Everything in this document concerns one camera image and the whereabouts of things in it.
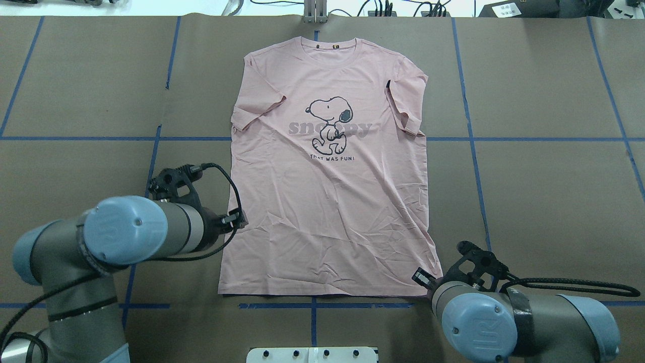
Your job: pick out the aluminium frame post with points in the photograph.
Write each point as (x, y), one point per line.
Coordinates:
(315, 11)

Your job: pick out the pink Snoopy t-shirt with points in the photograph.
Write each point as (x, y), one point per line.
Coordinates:
(330, 161)

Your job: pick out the black power box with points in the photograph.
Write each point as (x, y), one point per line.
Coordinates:
(520, 9)

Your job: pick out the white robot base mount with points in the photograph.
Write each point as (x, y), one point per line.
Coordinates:
(313, 354)

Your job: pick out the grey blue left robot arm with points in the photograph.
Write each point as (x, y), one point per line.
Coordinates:
(77, 317)

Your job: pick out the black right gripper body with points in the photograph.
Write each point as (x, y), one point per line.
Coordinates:
(437, 283)

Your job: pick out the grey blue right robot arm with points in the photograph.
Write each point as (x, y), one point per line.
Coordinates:
(486, 318)

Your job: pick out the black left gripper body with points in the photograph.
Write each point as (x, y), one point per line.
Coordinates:
(211, 230)

